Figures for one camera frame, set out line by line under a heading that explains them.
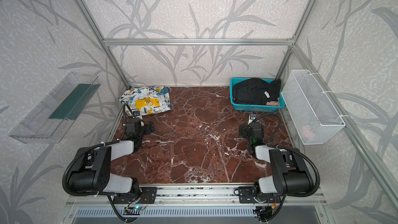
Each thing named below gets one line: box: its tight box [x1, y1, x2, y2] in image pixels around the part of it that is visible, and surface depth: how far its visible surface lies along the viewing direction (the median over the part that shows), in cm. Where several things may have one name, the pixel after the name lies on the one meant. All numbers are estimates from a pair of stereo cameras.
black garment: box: [232, 77, 282, 105], surface depth 107 cm
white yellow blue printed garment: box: [118, 86, 172, 116], surface depth 107 cm
